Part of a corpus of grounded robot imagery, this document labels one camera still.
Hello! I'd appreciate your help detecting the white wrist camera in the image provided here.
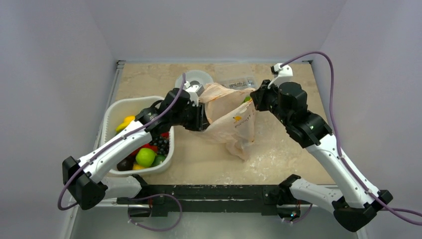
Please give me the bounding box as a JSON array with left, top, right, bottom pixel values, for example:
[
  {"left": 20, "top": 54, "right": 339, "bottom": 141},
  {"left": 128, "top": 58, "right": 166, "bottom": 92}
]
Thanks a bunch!
[
  {"left": 184, "top": 81, "right": 205, "bottom": 106},
  {"left": 269, "top": 63, "right": 293, "bottom": 87}
]

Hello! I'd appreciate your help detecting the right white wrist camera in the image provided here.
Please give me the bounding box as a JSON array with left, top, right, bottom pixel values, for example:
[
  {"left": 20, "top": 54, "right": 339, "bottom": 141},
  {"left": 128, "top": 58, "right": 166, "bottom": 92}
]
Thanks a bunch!
[{"left": 269, "top": 63, "right": 293, "bottom": 87}]

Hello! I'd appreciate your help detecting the orange printed plastic bag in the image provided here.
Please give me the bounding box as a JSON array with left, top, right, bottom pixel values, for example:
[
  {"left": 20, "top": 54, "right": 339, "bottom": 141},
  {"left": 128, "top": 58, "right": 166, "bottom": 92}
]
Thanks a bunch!
[{"left": 193, "top": 83, "right": 256, "bottom": 161}]

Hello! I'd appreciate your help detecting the white plastic basket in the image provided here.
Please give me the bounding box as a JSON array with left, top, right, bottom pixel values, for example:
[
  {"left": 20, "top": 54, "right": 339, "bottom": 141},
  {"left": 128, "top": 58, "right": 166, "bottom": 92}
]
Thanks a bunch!
[{"left": 99, "top": 96, "right": 175, "bottom": 177}]

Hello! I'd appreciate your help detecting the red strawberry fruit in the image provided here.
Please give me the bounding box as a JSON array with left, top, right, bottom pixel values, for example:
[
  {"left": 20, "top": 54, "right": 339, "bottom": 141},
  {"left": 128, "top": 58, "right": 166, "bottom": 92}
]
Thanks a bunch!
[{"left": 130, "top": 143, "right": 158, "bottom": 157}]

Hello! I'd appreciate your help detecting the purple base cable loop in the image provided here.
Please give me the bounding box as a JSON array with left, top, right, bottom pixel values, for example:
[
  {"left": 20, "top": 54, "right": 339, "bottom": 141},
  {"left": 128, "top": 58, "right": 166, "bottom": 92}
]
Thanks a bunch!
[{"left": 127, "top": 192, "right": 184, "bottom": 232}]

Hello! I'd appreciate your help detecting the large green apple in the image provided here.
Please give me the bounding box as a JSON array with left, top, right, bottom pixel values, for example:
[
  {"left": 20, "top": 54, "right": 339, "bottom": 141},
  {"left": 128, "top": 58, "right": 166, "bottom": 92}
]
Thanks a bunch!
[{"left": 135, "top": 148, "right": 156, "bottom": 168}]

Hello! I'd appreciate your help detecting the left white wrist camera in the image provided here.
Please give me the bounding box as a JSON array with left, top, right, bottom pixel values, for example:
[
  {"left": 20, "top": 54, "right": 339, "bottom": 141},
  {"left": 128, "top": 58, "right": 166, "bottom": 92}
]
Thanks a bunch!
[{"left": 184, "top": 81, "right": 205, "bottom": 106}]

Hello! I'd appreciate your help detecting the green orange mango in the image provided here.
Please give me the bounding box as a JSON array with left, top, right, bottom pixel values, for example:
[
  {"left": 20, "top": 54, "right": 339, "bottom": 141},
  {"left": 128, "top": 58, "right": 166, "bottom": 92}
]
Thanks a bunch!
[{"left": 243, "top": 96, "right": 252, "bottom": 103}]

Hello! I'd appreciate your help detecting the grey filament spool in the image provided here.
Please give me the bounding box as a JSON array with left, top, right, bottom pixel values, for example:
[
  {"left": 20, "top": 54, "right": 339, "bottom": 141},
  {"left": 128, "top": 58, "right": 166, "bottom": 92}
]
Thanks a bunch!
[{"left": 175, "top": 70, "right": 214, "bottom": 90}]

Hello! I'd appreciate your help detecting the aluminium frame rail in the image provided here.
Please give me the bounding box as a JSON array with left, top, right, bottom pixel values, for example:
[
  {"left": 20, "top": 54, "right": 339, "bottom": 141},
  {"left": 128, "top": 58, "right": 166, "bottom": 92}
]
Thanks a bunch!
[{"left": 59, "top": 60, "right": 126, "bottom": 239}]

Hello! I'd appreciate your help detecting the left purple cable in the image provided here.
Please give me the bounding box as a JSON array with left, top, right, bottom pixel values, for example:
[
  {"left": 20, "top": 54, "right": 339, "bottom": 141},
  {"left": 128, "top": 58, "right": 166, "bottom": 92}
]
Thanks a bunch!
[{"left": 57, "top": 73, "right": 187, "bottom": 211}]

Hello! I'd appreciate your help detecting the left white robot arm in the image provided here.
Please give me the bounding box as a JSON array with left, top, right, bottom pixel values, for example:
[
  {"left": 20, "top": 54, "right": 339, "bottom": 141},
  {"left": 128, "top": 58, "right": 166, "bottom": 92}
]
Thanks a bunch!
[{"left": 58, "top": 87, "right": 209, "bottom": 211}]

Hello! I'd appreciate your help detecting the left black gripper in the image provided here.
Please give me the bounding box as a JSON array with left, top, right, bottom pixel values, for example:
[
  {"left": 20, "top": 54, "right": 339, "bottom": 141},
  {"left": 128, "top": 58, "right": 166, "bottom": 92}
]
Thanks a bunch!
[{"left": 172, "top": 101, "right": 211, "bottom": 131}]

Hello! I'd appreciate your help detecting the dark grape bunch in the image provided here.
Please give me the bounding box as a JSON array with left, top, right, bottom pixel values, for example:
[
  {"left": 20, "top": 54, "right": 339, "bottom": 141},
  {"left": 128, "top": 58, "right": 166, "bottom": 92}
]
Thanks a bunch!
[{"left": 149, "top": 135, "right": 170, "bottom": 156}]

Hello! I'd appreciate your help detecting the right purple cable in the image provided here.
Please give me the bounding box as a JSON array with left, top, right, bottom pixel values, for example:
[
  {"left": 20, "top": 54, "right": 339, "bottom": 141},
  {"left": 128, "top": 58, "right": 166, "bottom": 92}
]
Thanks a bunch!
[{"left": 280, "top": 51, "right": 422, "bottom": 227}]

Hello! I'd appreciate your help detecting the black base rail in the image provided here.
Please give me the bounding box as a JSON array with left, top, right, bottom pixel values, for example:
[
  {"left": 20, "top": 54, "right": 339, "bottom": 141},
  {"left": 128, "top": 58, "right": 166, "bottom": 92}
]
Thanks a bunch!
[{"left": 116, "top": 176, "right": 309, "bottom": 221}]

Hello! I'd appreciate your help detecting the clear screw organizer box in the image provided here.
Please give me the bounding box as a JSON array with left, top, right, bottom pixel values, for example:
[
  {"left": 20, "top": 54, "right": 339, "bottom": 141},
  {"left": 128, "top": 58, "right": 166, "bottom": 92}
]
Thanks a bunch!
[{"left": 214, "top": 63, "right": 258, "bottom": 90}]

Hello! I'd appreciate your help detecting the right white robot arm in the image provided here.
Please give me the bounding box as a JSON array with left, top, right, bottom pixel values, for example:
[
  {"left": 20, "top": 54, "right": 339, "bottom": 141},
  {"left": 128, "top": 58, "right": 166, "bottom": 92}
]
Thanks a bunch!
[{"left": 250, "top": 80, "right": 393, "bottom": 232}]

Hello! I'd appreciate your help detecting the yellow banana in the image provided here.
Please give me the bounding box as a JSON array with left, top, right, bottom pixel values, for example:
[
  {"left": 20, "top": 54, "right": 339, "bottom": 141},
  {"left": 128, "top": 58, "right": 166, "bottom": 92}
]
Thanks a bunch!
[{"left": 115, "top": 116, "right": 135, "bottom": 134}]

